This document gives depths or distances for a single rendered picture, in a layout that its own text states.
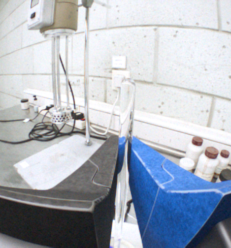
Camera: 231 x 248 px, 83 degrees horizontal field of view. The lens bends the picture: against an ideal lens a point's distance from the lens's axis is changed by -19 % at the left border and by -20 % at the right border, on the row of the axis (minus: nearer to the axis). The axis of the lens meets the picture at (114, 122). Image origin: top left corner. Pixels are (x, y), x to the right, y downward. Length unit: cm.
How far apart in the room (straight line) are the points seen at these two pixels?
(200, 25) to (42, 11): 47
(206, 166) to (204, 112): 21
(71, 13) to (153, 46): 32
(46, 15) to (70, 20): 6
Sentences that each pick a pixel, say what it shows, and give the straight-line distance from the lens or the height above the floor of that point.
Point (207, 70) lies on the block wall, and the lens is 56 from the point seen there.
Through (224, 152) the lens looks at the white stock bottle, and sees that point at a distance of 52.
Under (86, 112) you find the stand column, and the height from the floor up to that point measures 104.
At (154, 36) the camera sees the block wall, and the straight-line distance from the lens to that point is 61.
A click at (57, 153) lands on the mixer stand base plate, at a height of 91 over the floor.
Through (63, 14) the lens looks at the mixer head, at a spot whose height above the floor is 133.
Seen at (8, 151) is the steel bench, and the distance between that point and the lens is 66.
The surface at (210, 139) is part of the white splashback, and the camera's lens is 56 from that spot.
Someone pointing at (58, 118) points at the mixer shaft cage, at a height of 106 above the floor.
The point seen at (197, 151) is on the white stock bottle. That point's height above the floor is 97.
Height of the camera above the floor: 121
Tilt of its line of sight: 22 degrees down
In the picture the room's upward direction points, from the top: 2 degrees clockwise
